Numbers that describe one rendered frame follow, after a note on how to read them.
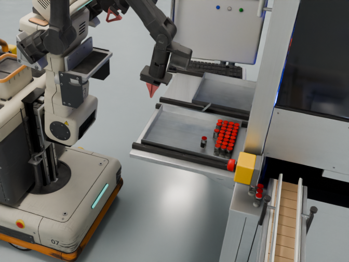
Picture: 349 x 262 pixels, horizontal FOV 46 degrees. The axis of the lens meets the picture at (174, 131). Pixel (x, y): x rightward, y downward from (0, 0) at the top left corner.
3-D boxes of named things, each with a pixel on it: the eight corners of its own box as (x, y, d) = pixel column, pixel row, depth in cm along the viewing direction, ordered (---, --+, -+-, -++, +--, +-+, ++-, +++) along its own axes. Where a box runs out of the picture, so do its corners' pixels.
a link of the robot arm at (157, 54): (157, 38, 136) (152, 44, 132) (177, 44, 136) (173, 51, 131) (153, 56, 140) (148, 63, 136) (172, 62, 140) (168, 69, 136)
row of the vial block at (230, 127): (232, 131, 165) (234, 122, 162) (224, 158, 151) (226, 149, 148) (227, 130, 166) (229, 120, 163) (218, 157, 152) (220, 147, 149)
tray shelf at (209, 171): (274, 90, 198) (274, 87, 196) (257, 187, 143) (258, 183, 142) (178, 71, 206) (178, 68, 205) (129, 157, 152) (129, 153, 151)
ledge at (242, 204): (274, 196, 140) (276, 192, 139) (271, 223, 130) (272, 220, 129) (235, 186, 143) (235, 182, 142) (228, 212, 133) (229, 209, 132)
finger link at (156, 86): (154, 104, 144) (159, 81, 138) (135, 97, 145) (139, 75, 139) (160, 94, 149) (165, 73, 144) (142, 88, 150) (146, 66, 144)
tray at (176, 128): (240, 127, 168) (242, 120, 166) (229, 167, 148) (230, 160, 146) (161, 110, 174) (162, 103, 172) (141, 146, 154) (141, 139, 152)
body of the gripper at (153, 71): (166, 87, 139) (171, 68, 134) (138, 77, 140) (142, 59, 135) (172, 78, 144) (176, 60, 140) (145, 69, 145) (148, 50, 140)
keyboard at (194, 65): (242, 69, 225) (242, 65, 223) (241, 81, 214) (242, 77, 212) (170, 60, 228) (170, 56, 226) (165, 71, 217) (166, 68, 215)
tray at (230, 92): (274, 92, 193) (276, 85, 191) (269, 122, 172) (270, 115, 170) (203, 78, 199) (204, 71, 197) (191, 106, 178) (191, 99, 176)
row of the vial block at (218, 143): (227, 130, 166) (228, 120, 163) (218, 157, 152) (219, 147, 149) (222, 129, 166) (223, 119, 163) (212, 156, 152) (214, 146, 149)
